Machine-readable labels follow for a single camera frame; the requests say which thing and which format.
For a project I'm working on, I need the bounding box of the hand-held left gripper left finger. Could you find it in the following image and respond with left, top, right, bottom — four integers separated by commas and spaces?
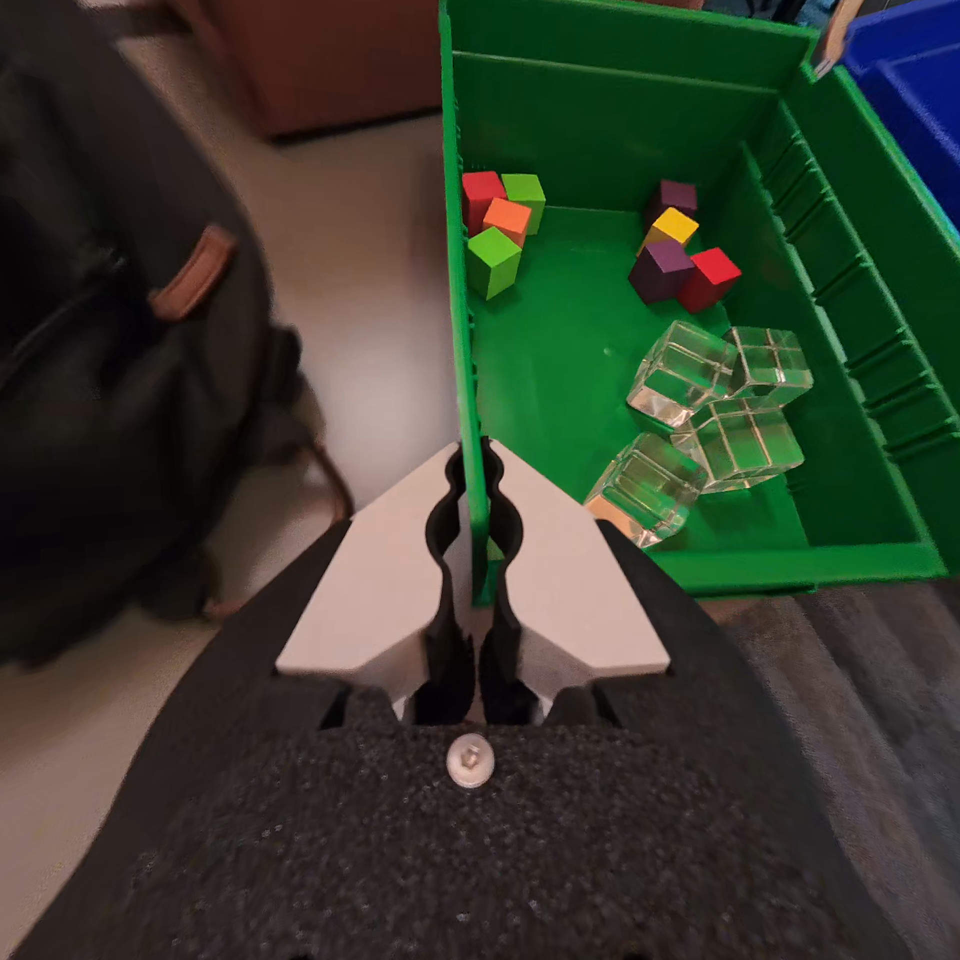
276, 441, 460, 703

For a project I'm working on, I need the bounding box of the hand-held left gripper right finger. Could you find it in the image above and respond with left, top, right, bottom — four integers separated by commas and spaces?
489, 438, 672, 706

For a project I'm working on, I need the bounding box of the green plastic bin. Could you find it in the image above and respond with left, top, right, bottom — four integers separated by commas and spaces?
438, 0, 960, 609

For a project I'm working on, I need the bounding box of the red wooden cube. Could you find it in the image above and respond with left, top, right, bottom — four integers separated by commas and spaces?
461, 171, 509, 235
677, 247, 743, 314

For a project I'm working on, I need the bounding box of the grey desk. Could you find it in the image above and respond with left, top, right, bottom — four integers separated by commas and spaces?
660, 577, 960, 960

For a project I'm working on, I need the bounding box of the clear acrylic cube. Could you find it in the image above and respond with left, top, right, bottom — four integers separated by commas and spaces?
626, 320, 740, 430
669, 396, 805, 495
583, 432, 708, 549
723, 326, 815, 410

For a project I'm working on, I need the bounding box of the purple wooden cube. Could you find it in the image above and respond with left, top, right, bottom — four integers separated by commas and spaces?
645, 180, 699, 230
628, 240, 696, 305

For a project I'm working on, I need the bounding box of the green wooden cube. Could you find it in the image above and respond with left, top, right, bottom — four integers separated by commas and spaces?
501, 174, 546, 235
466, 226, 522, 301

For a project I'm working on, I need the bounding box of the black backpack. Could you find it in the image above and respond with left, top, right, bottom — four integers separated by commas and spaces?
0, 0, 354, 669

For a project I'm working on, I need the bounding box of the yellow wooden cube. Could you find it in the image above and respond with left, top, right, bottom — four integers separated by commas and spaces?
639, 207, 700, 256

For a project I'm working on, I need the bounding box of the orange wooden cube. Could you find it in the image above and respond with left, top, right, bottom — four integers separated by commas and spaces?
482, 197, 532, 249

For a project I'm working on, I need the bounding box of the brown wooden cabinet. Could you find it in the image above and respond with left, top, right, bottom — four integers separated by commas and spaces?
172, 0, 444, 140

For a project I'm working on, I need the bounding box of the blue plastic bin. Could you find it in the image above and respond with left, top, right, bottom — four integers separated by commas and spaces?
843, 0, 960, 234

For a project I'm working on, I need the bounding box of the pale tan tag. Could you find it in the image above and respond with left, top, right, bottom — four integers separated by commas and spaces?
812, 0, 865, 80

